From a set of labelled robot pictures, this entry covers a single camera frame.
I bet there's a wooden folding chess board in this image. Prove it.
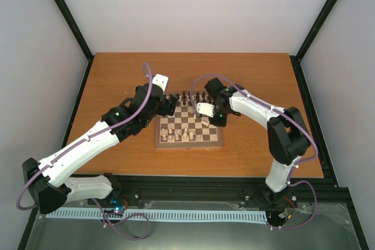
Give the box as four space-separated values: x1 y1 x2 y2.
155 91 223 149

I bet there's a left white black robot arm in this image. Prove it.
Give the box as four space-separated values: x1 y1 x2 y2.
22 76 177 214

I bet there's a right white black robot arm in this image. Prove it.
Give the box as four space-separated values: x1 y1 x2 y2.
197 78 312 206

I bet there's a dark chess pieces row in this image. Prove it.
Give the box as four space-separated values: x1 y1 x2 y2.
165 91 213 107

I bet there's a pile of white chess pieces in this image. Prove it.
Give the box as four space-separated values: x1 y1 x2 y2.
156 128 203 143

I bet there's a left controller circuit board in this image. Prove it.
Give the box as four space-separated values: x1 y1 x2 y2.
104 194 128 217

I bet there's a right controller wiring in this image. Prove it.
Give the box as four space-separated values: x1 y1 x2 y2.
277 196 298 221

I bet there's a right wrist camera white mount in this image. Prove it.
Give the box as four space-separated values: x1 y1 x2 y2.
196 102 215 118

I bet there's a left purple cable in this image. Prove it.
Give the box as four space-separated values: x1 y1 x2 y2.
16 62 155 210

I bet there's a purple cable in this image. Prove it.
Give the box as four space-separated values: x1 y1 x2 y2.
189 74 319 230
16 62 155 210

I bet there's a light blue cable duct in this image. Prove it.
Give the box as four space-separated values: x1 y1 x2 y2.
45 207 267 224

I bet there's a black aluminium frame rail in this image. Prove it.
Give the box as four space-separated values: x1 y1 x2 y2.
37 175 351 208

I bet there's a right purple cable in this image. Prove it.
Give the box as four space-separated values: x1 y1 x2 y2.
189 74 319 230

